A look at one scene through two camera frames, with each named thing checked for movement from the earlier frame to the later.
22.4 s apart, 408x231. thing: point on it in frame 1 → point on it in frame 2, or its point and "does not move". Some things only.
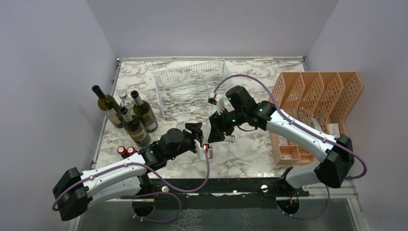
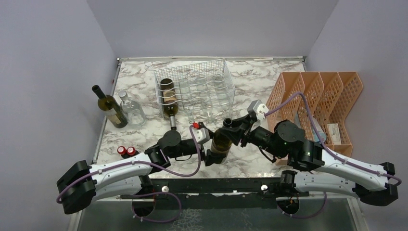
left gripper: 195,128 → 211,157
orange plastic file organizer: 322,99 does not move
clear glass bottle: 206,126 → 188,89
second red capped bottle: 131,150 does not move
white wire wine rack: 188,90 does not move
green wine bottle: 143,110 → 221,144
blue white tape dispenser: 314,124 does not move
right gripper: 218,124 → 241,127
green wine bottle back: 108,105 does not move
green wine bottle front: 134,128 → 170,99
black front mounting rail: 218,193 does not move
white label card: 333,130 does not move
